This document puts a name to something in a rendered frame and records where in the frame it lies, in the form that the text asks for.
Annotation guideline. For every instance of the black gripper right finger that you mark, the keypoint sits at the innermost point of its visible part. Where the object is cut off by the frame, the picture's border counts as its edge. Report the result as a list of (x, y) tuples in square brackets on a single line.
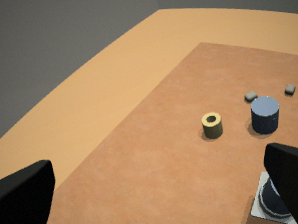
[(281, 164)]

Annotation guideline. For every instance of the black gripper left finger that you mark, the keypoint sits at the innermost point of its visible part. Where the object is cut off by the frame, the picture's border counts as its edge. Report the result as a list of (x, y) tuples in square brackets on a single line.
[(26, 196)]

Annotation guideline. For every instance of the grey pebble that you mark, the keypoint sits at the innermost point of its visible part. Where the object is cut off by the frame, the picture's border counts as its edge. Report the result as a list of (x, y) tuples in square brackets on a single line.
[(289, 90), (250, 97)]

